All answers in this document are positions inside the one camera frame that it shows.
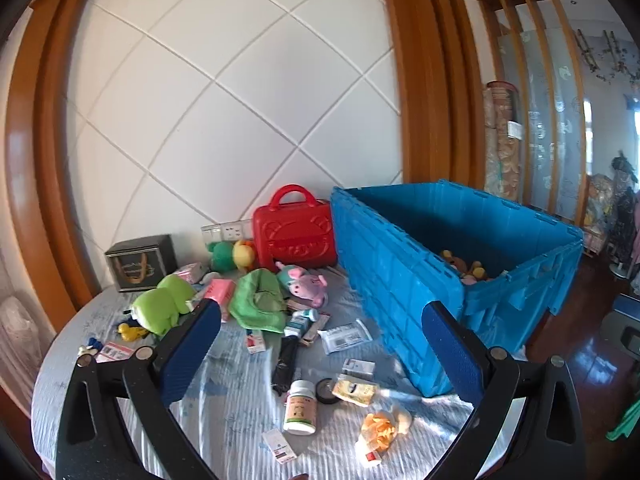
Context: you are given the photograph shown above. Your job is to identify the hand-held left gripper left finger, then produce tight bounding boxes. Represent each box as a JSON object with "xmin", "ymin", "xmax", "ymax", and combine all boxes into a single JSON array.
[{"xmin": 55, "ymin": 299, "xmax": 223, "ymax": 480}]

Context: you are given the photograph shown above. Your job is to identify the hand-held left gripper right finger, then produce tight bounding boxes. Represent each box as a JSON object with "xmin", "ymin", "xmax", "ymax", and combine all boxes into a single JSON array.
[{"xmin": 421, "ymin": 301, "xmax": 586, "ymax": 480}]

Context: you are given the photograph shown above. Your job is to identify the green frog plush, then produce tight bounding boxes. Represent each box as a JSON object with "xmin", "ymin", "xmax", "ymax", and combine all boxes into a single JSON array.
[{"xmin": 131, "ymin": 275, "xmax": 198, "ymax": 337}]

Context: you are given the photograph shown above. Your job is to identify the large pink tissue pack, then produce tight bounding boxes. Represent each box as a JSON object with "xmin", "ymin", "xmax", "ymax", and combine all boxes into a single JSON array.
[{"xmin": 202, "ymin": 278, "xmax": 236, "ymax": 322}]

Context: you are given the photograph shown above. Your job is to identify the small pink tissue pack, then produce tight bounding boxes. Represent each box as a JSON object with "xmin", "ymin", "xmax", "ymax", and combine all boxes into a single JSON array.
[{"xmin": 172, "ymin": 262, "xmax": 208, "ymax": 283}]

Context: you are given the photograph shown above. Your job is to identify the green towel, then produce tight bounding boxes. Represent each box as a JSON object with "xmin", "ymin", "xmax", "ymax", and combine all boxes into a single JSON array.
[{"xmin": 229, "ymin": 268, "xmax": 291, "ymax": 333}]

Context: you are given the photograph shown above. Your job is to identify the blue plastic storage crate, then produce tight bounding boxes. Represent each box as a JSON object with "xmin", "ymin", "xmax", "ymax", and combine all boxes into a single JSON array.
[{"xmin": 330, "ymin": 179, "xmax": 585, "ymax": 398}]

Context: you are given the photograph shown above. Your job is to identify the small white red box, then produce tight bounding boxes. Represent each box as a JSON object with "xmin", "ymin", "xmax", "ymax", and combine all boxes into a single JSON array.
[{"xmin": 261, "ymin": 427, "xmax": 298, "ymax": 462}]

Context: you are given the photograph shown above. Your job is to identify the black tape roll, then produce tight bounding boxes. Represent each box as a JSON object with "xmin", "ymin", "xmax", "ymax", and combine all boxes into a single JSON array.
[{"xmin": 315, "ymin": 377, "xmax": 343, "ymax": 405}]

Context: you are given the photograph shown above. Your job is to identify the yellow toy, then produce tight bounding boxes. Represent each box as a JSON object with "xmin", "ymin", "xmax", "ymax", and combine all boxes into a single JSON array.
[{"xmin": 117, "ymin": 322, "xmax": 151, "ymax": 343}]

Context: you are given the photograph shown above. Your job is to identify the pink white card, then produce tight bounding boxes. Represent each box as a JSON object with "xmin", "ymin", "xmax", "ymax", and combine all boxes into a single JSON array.
[{"xmin": 95, "ymin": 341, "xmax": 136, "ymax": 363}]

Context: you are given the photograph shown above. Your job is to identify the brown plush toy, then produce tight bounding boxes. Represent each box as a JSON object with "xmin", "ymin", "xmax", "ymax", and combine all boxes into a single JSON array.
[{"xmin": 440, "ymin": 250, "xmax": 471, "ymax": 273}]

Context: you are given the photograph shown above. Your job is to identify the green yellow duck plush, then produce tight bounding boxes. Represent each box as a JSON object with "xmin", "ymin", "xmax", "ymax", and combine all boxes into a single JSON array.
[{"xmin": 207, "ymin": 240, "xmax": 257, "ymax": 273}]

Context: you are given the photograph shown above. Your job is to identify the black pouch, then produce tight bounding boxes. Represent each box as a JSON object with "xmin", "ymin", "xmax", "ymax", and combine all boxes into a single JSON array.
[{"xmin": 271, "ymin": 336, "xmax": 301, "ymax": 395}]

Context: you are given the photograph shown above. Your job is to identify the black gift box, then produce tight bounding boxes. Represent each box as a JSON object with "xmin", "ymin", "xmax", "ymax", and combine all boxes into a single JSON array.
[{"xmin": 105, "ymin": 234, "xmax": 179, "ymax": 293}]

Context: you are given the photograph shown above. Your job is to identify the yellow snack pouch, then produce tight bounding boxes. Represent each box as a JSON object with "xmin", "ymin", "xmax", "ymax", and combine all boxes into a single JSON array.
[{"xmin": 331, "ymin": 374, "xmax": 379, "ymax": 407}]

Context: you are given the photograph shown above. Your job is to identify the orange snack bag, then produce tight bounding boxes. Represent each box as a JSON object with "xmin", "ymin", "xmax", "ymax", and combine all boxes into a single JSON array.
[{"xmin": 355, "ymin": 405, "xmax": 413, "ymax": 468}]

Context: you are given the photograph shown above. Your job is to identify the white barcode sachet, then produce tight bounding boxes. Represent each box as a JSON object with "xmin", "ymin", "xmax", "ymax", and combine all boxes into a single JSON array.
[{"xmin": 318, "ymin": 321, "xmax": 372, "ymax": 356}]

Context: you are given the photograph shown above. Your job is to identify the white bottle green label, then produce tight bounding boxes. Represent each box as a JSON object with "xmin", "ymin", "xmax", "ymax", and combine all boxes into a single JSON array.
[{"xmin": 283, "ymin": 380, "xmax": 318, "ymax": 436}]

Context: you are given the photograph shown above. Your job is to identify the pink pig plush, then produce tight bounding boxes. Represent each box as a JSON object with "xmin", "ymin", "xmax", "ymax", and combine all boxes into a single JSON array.
[{"xmin": 275, "ymin": 261, "xmax": 329, "ymax": 307}]

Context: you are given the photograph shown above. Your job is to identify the red toy suitcase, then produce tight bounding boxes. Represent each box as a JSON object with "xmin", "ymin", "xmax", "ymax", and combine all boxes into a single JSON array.
[{"xmin": 252, "ymin": 184, "xmax": 338, "ymax": 272}]

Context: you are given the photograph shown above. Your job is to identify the plastic wrapped bundle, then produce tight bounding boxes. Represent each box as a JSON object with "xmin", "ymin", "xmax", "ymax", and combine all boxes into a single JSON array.
[{"xmin": 0, "ymin": 295, "xmax": 56, "ymax": 401}]

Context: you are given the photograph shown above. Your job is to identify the teal fabric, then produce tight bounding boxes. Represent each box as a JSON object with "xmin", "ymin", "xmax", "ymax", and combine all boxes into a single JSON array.
[{"xmin": 606, "ymin": 400, "xmax": 640, "ymax": 443}]

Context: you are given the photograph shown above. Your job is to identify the pale carpet roll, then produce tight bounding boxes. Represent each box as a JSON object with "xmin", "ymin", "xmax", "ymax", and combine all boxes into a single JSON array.
[{"xmin": 482, "ymin": 87, "xmax": 501, "ymax": 196}]

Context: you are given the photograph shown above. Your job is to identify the patterned carpet roll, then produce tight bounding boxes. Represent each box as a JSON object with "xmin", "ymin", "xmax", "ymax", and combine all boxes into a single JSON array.
[{"xmin": 495, "ymin": 81, "xmax": 525, "ymax": 203}]

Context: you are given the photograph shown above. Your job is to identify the dark hanging clothes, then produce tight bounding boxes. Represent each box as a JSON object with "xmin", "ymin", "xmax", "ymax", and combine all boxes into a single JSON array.
[{"xmin": 607, "ymin": 152, "xmax": 640, "ymax": 281}]

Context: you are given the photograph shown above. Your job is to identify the wooden frosted glass partition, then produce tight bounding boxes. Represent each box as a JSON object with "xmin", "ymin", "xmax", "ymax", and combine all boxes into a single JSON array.
[{"xmin": 474, "ymin": 0, "xmax": 591, "ymax": 228}]

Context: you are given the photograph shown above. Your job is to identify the wooden wall frame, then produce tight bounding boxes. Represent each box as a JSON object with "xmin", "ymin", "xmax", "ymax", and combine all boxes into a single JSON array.
[{"xmin": 4, "ymin": 0, "xmax": 486, "ymax": 333}]

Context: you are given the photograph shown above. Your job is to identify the wall rack with vines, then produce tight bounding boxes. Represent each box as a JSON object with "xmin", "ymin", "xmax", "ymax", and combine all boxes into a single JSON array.
[{"xmin": 575, "ymin": 27, "xmax": 638, "ymax": 83}]

